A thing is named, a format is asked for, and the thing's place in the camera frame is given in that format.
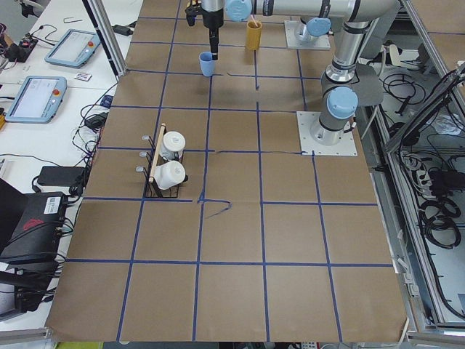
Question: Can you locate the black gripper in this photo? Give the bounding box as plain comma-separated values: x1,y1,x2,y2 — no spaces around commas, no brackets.
185,0,223,60

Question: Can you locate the blue plastic cup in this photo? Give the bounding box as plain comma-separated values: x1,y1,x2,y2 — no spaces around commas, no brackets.
199,52,215,77

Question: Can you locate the pink chopstick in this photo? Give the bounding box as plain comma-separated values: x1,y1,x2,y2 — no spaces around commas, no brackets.
250,15,259,28

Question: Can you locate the bamboo chopstick holder cup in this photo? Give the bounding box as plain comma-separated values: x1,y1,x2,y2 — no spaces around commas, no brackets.
246,20,262,50

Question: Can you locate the white mug far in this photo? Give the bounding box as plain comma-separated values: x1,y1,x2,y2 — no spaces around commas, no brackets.
160,131,186,161

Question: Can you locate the white mug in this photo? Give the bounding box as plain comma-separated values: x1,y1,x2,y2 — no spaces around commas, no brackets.
154,161,188,190
160,131,186,161

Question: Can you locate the teach pendant far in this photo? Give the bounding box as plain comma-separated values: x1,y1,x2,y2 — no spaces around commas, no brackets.
44,29,100,68

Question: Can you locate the teach pendant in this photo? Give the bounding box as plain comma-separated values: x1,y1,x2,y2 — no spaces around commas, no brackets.
5,76,68,124
44,29,100,68

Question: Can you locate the white mug near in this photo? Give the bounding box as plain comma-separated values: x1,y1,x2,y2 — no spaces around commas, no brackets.
154,161,188,190

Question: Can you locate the teach pendant near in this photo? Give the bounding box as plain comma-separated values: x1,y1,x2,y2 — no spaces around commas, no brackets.
5,76,68,124

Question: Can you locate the black power adapter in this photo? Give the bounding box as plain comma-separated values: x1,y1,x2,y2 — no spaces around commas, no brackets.
36,166,85,187

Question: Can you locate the black computer box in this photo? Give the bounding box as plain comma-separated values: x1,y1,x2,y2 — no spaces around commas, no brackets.
1,192,68,265

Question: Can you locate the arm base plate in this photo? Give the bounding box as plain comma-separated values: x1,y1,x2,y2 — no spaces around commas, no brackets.
284,20,331,51
296,111,357,156

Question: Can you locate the aluminium frame post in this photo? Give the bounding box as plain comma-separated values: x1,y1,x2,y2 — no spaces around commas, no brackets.
82,0,126,77

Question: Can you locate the black wire mug rack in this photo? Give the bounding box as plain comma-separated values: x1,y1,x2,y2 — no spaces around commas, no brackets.
135,123,188,199

